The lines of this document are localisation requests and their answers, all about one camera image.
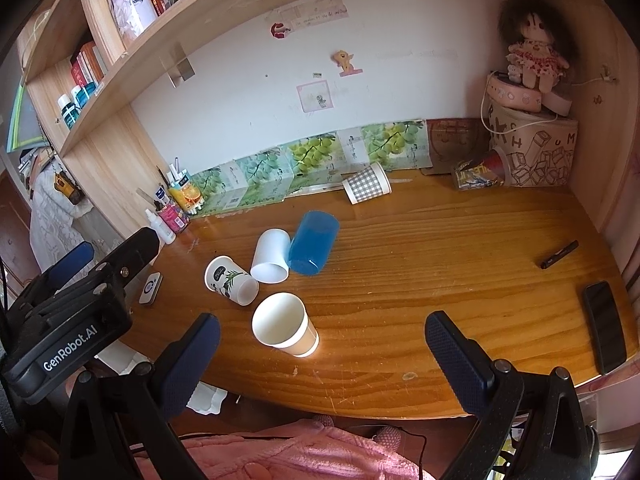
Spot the grey checked paper cup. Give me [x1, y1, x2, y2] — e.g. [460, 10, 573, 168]
[341, 161, 391, 206]

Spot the wooden bookshelf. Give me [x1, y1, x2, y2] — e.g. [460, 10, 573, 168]
[16, 0, 506, 241]

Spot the pink bottle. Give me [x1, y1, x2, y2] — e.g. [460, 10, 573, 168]
[159, 200, 190, 234]

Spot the pale cylinder canister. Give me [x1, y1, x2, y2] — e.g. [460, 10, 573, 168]
[106, 0, 159, 39]

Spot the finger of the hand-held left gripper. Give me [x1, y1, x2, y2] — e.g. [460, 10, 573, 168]
[42, 241, 97, 292]
[97, 227, 161, 283]

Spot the thin black cable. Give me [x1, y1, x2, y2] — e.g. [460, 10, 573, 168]
[347, 424, 428, 471]

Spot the white patterned bedding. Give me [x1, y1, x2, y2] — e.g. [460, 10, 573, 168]
[27, 157, 103, 273]

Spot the pony wall sticker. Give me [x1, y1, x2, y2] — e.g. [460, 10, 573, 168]
[333, 49, 363, 78]

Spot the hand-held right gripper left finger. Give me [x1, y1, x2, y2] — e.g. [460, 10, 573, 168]
[59, 312, 222, 480]

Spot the rag doll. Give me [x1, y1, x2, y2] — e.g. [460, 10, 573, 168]
[499, 0, 572, 94]

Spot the pink fleece robe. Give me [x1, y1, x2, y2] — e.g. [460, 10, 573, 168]
[129, 420, 422, 480]

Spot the short row of books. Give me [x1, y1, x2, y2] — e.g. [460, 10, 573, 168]
[69, 41, 110, 92]

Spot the black smartphone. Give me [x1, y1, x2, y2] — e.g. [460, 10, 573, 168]
[582, 280, 629, 375]

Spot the taped paper note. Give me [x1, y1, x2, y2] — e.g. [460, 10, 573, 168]
[276, 0, 350, 25]

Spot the printed beige storage box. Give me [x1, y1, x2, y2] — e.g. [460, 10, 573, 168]
[487, 100, 580, 189]

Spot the brown cardboard box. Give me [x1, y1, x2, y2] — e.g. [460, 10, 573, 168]
[424, 118, 492, 177]

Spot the white cable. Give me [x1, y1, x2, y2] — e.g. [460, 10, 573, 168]
[480, 74, 617, 137]

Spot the white cloth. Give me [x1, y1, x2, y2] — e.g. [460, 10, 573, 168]
[94, 344, 227, 416]

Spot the white spray bottle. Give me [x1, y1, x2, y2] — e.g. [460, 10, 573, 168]
[144, 208, 177, 245]

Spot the grape print tissue box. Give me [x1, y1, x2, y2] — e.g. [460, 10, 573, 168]
[233, 148, 294, 207]
[340, 119, 434, 175]
[190, 160, 249, 217]
[282, 132, 347, 196]

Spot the blue plastic cup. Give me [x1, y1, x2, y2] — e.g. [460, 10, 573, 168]
[288, 210, 341, 276]

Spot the plain white paper cup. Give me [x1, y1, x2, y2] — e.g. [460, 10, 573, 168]
[251, 292, 320, 359]

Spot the small white flat device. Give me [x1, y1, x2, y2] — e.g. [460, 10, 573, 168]
[138, 272, 164, 306]

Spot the pink round box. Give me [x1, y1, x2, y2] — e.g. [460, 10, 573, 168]
[487, 72, 544, 114]

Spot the white leaf print cup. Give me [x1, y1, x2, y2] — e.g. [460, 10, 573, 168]
[204, 255, 260, 307]

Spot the white plastic cup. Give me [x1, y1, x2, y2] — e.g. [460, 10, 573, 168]
[250, 228, 292, 283]

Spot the yellow black device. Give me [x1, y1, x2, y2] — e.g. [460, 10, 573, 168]
[52, 172, 82, 206]

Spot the square pink wall sticker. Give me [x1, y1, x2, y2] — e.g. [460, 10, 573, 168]
[297, 79, 332, 112]

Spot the black marker pen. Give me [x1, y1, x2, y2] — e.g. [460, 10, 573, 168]
[539, 240, 580, 269]

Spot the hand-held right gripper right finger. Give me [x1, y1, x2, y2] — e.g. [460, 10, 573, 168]
[424, 311, 598, 480]

